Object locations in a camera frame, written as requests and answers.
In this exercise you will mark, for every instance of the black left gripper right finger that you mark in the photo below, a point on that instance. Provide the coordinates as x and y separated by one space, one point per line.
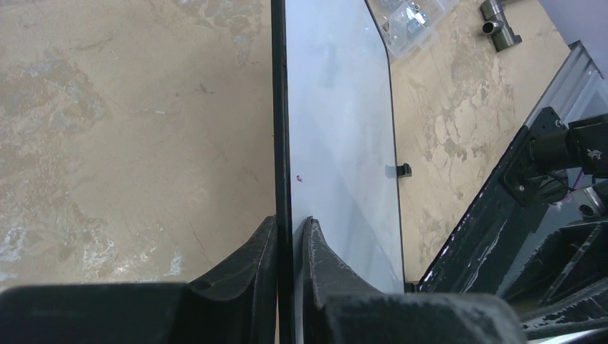
334 309

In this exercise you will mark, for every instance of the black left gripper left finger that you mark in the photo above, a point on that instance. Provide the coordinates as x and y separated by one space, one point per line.
235 301

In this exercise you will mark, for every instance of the white whiteboard black frame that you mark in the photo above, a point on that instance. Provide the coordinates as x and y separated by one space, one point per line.
335 150

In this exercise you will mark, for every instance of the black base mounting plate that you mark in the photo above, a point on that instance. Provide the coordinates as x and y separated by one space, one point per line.
549 266

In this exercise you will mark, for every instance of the clear plastic screw organizer box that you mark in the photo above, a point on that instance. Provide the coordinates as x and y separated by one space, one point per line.
405 25

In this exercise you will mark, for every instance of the aluminium extrusion rail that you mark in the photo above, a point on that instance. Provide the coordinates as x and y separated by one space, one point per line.
577 91

